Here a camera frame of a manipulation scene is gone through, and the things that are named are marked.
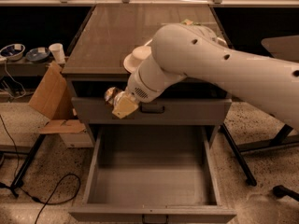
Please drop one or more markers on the black stand base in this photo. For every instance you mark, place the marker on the black stand base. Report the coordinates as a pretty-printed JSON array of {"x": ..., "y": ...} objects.
[{"x": 285, "y": 48}]

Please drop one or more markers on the blue bowl left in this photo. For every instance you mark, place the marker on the blue bowl left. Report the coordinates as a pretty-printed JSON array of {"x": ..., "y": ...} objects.
[{"x": 13, "y": 52}]

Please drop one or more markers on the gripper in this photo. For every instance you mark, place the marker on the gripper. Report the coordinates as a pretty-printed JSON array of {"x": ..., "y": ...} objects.
[{"x": 135, "y": 88}]

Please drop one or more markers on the black table leg left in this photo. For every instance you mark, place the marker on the black table leg left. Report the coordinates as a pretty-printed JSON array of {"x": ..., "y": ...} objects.
[{"x": 17, "y": 182}]

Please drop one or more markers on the grey drawer cabinet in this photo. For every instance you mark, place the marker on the grey drawer cabinet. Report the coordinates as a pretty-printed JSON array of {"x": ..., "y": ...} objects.
[{"x": 111, "y": 33}]

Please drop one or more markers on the black caster foot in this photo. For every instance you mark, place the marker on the black caster foot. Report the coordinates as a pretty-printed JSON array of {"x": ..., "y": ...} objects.
[{"x": 280, "y": 191}]

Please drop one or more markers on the white paper cup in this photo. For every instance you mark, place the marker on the white paper cup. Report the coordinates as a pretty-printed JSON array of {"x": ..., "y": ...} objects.
[{"x": 57, "y": 51}]

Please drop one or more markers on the upside-down white paper bowl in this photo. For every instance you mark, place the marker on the upside-down white paper bowl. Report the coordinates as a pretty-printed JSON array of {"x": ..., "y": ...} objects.
[{"x": 136, "y": 57}]

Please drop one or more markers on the blue bowl right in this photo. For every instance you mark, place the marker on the blue bowl right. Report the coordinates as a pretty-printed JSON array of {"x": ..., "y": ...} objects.
[{"x": 37, "y": 55}]

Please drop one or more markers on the blue bowl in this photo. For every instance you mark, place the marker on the blue bowl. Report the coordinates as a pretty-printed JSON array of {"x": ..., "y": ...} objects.
[
  {"x": 13, "y": 52},
  {"x": 37, "y": 55}
]

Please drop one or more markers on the brown cardboard box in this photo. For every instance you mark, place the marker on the brown cardboard box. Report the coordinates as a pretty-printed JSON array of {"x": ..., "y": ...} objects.
[{"x": 52, "y": 99}]

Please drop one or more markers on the black table leg right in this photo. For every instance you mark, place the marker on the black table leg right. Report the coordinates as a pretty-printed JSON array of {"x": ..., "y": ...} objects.
[{"x": 250, "y": 180}]

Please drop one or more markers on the crushed gold soda can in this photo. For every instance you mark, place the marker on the crushed gold soda can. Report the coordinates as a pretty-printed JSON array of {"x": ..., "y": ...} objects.
[{"x": 111, "y": 94}]

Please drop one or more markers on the black table leg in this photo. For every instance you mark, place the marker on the black table leg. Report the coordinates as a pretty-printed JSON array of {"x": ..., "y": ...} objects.
[
  {"x": 250, "y": 180},
  {"x": 17, "y": 182}
]

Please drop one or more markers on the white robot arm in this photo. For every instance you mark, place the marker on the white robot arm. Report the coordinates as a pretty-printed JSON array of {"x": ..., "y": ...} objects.
[{"x": 179, "y": 51}]

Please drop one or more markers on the open bottom grey drawer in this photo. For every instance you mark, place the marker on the open bottom grey drawer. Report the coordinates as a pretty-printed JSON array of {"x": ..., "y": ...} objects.
[{"x": 152, "y": 175}]

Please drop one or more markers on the middle grey drawer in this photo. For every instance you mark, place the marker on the middle grey drawer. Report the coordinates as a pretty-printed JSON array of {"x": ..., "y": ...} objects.
[{"x": 159, "y": 112}]

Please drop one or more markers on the green chip bag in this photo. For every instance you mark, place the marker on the green chip bag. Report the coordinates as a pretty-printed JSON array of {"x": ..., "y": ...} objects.
[{"x": 188, "y": 22}]

